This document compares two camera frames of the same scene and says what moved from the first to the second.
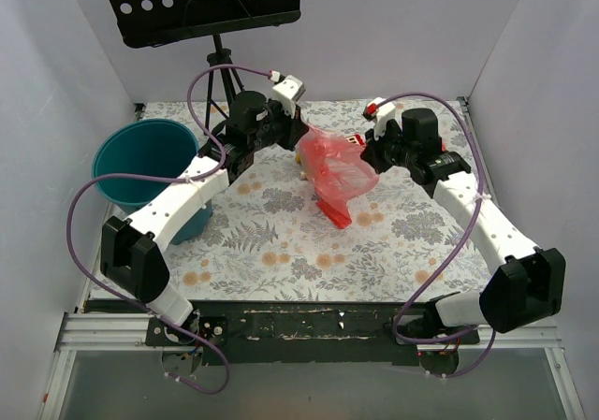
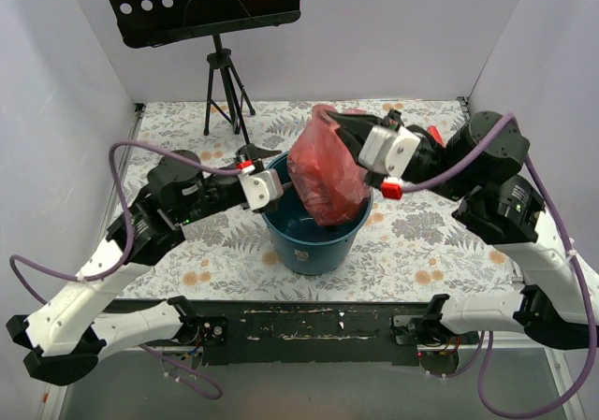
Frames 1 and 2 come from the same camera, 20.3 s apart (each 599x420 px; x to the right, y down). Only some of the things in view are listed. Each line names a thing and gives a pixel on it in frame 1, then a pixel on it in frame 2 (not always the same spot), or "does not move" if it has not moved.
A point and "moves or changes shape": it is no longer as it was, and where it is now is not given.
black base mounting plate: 308,334 does not move
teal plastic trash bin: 153,147 to 310,247
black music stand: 154,7 does not move
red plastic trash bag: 338,169 moves or changes shape
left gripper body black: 294,131 to 246,159
